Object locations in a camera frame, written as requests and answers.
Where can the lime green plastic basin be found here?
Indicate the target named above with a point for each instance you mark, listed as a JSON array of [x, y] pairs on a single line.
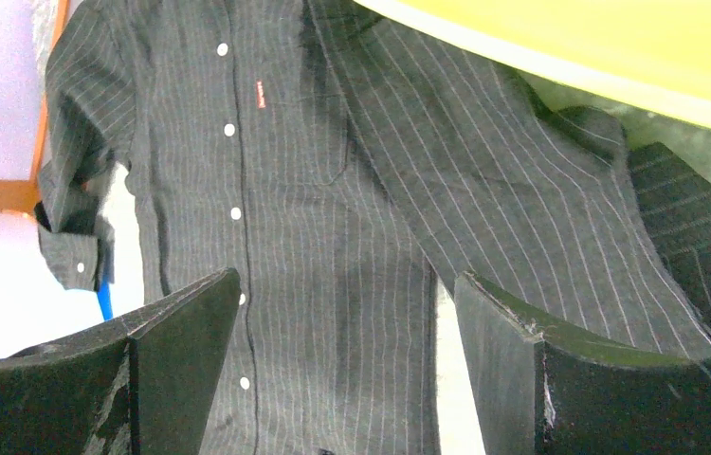
[[655, 55]]

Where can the black pinstriped shirt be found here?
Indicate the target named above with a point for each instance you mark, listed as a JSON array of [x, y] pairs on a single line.
[[345, 165]]

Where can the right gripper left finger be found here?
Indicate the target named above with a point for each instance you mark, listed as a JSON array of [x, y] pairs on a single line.
[[141, 383]]

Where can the blue flat mat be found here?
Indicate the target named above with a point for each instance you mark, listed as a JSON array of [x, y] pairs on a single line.
[[104, 300]]

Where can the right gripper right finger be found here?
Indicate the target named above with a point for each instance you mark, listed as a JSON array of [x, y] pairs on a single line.
[[542, 385]]

